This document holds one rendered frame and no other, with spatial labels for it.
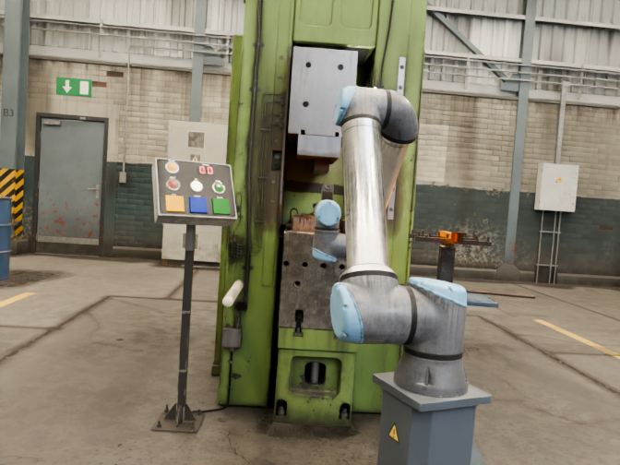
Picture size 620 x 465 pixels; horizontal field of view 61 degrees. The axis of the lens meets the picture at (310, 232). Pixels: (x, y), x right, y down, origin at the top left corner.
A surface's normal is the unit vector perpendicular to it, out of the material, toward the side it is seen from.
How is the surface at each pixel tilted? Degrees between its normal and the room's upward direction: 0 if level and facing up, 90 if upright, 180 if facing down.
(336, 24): 90
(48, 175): 90
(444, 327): 92
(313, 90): 90
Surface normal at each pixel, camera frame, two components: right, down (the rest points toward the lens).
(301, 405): 0.03, 0.05
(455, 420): 0.41, 0.07
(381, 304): 0.19, -0.35
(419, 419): -0.36, 0.03
